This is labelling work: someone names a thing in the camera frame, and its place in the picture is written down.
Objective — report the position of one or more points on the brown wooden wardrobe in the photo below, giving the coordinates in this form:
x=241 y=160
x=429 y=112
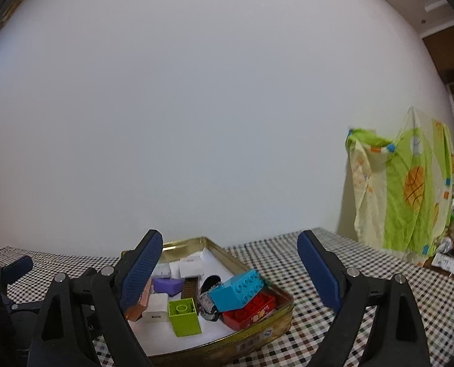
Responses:
x=448 y=57

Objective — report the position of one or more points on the purple block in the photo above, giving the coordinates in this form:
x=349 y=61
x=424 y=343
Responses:
x=167 y=286

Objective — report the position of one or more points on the green printed cloth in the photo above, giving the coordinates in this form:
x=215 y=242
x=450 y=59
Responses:
x=395 y=206

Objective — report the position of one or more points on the white carton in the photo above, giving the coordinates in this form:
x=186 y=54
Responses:
x=448 y=263

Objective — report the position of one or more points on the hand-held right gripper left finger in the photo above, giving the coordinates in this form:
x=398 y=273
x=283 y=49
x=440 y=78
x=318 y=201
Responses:
x=141 y=271

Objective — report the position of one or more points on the gold metal tin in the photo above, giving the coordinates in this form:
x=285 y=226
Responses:
x=250 y=346

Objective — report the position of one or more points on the blue toy brick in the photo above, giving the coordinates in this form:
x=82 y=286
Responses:
x=238 y=290

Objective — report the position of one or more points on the green toy brick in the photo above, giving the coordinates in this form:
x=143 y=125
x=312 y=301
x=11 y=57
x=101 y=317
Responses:
x=185 y=315

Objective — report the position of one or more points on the black white checkered tablecloth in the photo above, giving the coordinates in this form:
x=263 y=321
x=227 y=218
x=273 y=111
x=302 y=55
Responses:
x=364 y=256

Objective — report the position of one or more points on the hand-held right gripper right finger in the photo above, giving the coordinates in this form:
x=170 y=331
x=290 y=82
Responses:
x=320 y=271

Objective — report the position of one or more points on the white charger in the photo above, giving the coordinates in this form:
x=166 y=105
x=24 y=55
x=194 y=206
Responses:
x=156 y=307

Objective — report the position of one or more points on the brown comb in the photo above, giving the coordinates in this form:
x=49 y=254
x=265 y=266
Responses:
x=189 y=288

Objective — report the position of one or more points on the small clear bottle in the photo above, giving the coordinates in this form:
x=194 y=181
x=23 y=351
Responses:
x=446 y=244

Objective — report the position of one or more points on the red toy brick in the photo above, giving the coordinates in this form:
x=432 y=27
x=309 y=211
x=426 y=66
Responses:
x=246 y=315

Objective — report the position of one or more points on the white paper lining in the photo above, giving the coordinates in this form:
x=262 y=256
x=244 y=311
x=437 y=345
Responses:
x=165 y=338

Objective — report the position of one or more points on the rose gold box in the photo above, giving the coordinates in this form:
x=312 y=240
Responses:
x=137 y=311

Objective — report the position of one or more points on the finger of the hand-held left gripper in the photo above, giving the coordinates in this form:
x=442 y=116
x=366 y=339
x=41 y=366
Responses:
x=18 y=265

